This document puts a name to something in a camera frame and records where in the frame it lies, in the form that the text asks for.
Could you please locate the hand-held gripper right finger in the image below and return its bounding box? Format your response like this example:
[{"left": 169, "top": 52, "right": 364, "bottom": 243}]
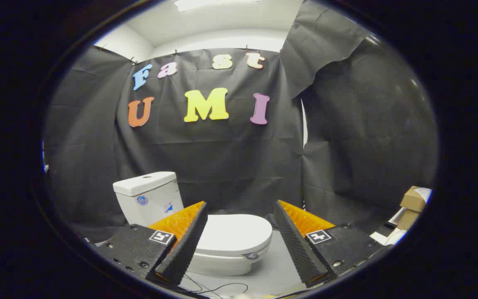
[{"left": 273, "top": 200, "right": 394, "bottom": 288}]

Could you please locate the white toilet lid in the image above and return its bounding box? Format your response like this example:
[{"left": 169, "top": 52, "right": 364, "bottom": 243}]
[{"left": 195, "top": 214, "right": 273, "bottom": 261}]

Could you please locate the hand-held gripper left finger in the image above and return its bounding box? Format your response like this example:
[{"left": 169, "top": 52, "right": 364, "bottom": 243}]
[{"left": 96, "top": 201, "right": 208, "bottom": 287}]

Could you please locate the plain cardboard box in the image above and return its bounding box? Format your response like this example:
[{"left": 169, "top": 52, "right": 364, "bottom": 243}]
[{"left": 397, "top": 209, "right": 420, "bottom": 231}]

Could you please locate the thin black cable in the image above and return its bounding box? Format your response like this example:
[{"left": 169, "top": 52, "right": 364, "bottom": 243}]
[{"left": 180, "top": 273, "right": 249, "bottom": 298}]

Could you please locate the cardboard box with white label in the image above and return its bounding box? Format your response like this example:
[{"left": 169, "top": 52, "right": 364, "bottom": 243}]
[{"left": 400, "top": 186, "right": 433, "bottom": 212}]

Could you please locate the black backdrop cloth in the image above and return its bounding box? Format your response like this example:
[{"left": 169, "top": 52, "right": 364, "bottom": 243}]
[{"left": 43, "top": 0, "right": 438, "bottom": 245}]

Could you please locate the ceiling light panel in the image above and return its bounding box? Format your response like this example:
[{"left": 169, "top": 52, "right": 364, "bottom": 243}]
[{"left": 174, "top": 0, "right": 261, "bottom": 12}]

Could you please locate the white toilet tank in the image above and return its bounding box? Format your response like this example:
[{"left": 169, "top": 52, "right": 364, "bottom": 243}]
[{"left": 117, "top": 189, "right": 186, "bottom": 227}]

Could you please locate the white toilet bowl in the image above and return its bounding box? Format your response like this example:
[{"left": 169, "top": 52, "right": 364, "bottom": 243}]
[{"left": 187, "top": 245, "right": 271, "bottom": 277}]

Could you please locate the white round object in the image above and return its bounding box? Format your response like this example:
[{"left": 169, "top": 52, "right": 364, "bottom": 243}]
[{"left": 384, "top": 228, "right": 408, "bottom": 246}]

